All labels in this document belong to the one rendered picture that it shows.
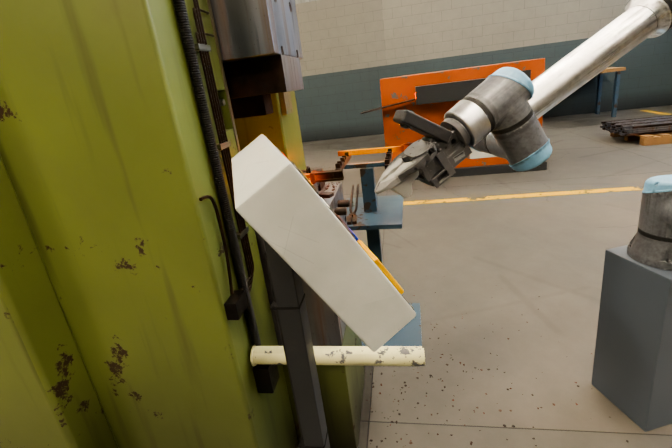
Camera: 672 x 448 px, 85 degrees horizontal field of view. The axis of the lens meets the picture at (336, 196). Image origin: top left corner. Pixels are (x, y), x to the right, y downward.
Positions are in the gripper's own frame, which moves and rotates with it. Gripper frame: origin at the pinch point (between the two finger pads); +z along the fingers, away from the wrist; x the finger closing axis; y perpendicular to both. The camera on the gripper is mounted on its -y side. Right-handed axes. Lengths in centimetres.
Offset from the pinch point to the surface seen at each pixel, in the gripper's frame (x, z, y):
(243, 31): 34, -2, -40
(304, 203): -27.0, 12.9, -17.0
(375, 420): 40, 49, 95
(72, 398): 26, 92, 2
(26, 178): 29, 57, -44
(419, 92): 318, -158, 93
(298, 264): -27.0, 18.1, -11.6
